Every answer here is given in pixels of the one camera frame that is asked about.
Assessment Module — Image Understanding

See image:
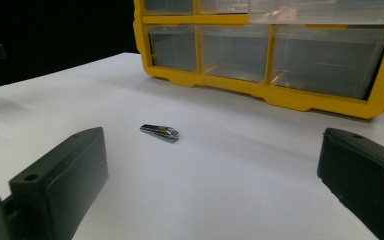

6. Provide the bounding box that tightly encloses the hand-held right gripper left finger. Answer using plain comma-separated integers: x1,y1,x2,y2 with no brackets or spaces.
8,126,110,240

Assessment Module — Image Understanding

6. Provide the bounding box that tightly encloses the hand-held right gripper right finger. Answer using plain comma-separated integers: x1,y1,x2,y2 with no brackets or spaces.
316,127,384,240

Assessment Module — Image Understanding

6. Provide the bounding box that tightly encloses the yellow drawer cabinet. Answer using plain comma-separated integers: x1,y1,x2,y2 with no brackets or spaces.
132,0,384,120

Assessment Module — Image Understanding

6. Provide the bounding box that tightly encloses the silver metal nail clipper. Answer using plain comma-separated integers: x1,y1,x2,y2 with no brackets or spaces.
139,123,180,144

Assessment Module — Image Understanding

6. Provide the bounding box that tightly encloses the clear plastic drawer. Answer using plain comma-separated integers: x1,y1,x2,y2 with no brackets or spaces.
143,0,194,16
198,0,250,15
145,24,198,73
247,0,384,26
270,25,384,100

